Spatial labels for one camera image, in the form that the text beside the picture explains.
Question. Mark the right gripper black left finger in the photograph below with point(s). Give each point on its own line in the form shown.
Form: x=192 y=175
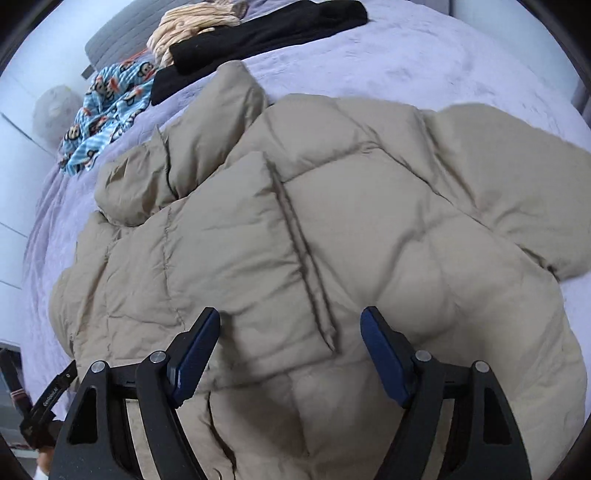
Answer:
x=95 y=441

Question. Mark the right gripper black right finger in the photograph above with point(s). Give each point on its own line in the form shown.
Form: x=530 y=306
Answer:
x=465 y=404

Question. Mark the beige puffer jacket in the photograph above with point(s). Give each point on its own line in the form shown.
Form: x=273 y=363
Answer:
x=289 y=218

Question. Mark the person's hand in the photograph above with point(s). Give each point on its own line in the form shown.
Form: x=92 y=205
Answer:
x=44 y=462

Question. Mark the blue monkey print garment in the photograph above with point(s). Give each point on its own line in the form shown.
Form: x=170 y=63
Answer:
x=117 y=94

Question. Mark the white wardrobe doors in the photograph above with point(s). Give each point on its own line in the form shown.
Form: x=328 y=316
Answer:
x=26 y=159

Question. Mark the lavender plush bedspread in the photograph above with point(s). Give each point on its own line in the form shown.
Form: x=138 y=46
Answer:
x=406 y=53

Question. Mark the grey quilted headboard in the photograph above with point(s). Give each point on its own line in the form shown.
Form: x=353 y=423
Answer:
x=125 y=34

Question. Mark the peach striped garment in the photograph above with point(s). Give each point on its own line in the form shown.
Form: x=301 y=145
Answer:
x=184 y=22

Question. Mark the black folded garment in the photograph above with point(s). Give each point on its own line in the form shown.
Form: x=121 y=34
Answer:
x=295 y=24

